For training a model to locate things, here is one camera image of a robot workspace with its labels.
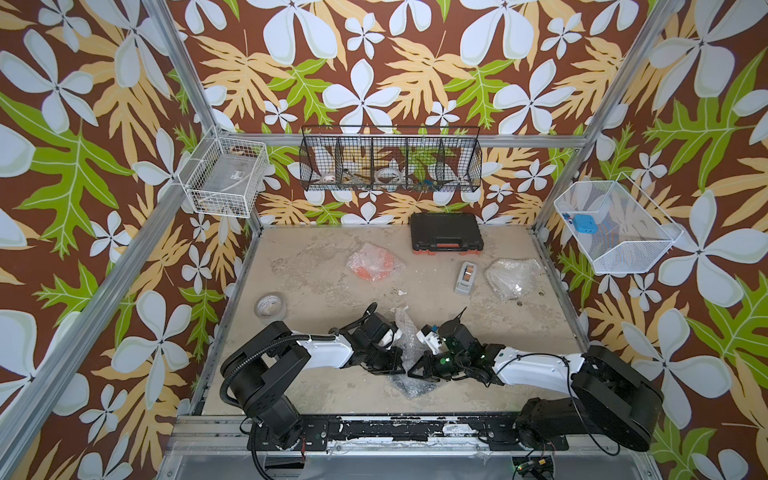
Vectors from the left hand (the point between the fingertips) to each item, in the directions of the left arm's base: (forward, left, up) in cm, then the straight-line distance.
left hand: (406, 370), depth 85 cm
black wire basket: (+59, +7, +31) cm, 67 cm away
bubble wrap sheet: (+30, -37, +4) cm, 48 cm away
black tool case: (+52, -12, +2) cm, 53 cm away
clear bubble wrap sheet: (+36, +1, +3) cm, 36 cm away
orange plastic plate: (+35, +10, +4) cm, 37 cm away
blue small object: (+34, -52, +26) cm, 68 cm away
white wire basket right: (+30, -59, +28) cm, 72 cm away
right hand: (-3, +1, +5) cm, 6 cm away
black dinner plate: (-5, -1, +3) cm, 6 cm away
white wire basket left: (+45, +53, +34) cm, 78 cm away
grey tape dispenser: (+30, -22, +3) cm, 37 cm away
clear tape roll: (+20, +44, +1) cm, 48 cm away
